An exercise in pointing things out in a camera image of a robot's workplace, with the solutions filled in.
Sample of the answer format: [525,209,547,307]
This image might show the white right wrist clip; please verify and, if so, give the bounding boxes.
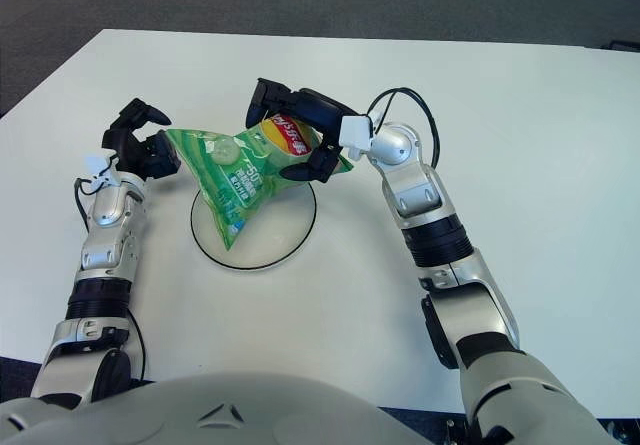
[338,114,375,161]

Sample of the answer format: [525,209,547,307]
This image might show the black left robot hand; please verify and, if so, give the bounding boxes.
[101,97,182,182]

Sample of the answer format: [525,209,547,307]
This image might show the black stand under table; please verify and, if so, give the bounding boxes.
[444,417,471,445]

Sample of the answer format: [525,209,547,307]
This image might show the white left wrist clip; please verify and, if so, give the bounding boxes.
[84,149,121,189]

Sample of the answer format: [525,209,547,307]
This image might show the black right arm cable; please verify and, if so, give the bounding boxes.
[367,88,441,166]

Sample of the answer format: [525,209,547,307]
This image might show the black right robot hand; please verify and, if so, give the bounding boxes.
[244,77,361,184]

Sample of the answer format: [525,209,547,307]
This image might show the green potato chip bag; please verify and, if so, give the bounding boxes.
[164,114,355,252]

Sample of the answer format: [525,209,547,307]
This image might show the white plate with black rim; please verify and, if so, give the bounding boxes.
[190,182,318,270]

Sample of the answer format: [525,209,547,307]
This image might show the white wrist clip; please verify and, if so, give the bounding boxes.
[338,114,375,161]
[84,149,121,189]

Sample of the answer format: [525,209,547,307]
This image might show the grey robot torso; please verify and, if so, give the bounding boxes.
[0,370,436,445]

